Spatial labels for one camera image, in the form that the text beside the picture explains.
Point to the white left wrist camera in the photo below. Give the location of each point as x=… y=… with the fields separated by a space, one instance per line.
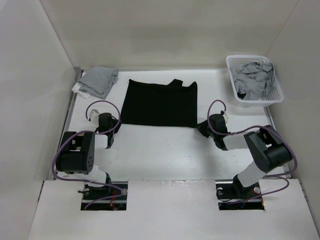
x=94 y=116

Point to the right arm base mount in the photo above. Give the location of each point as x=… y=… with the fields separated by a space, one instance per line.
x=230 y=199

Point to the black tank top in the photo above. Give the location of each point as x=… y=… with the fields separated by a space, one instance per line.
x=159 y=105

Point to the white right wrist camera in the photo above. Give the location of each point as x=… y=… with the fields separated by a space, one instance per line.
x=225 y=116

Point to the folded white tank top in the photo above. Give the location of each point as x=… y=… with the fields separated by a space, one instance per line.
x=76 y=89

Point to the grey tank top in basket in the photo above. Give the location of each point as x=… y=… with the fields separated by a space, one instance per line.
x=253 y=80

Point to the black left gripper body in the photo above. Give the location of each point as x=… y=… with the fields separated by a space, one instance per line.
x=115 y=123

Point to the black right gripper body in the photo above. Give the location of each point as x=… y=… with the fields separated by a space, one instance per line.
x=214 y=136

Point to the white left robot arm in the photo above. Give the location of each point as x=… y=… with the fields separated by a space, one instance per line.
x=134 y=153

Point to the folded grey tank top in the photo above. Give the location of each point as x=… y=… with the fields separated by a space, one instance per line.
x=99 y=81

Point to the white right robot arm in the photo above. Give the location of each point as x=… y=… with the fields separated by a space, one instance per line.
x=267 y=149

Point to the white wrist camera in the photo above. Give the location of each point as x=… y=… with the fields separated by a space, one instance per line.
x=225 y=116
x=94 y=116

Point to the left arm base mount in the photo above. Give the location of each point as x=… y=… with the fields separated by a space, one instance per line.
x=104 y=198

